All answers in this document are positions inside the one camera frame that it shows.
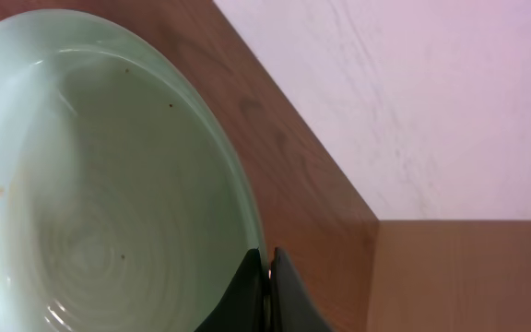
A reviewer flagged light blue plate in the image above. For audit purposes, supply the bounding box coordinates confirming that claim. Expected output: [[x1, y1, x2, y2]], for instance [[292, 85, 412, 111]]
[[0, 9, 263, 331]]

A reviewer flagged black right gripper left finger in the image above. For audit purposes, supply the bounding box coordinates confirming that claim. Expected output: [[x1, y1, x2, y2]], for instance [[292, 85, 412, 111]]
[[195, 248, 265, 332]]

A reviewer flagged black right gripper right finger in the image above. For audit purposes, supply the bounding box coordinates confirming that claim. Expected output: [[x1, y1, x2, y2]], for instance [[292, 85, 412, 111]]
[[270, 247, 332, 332]]

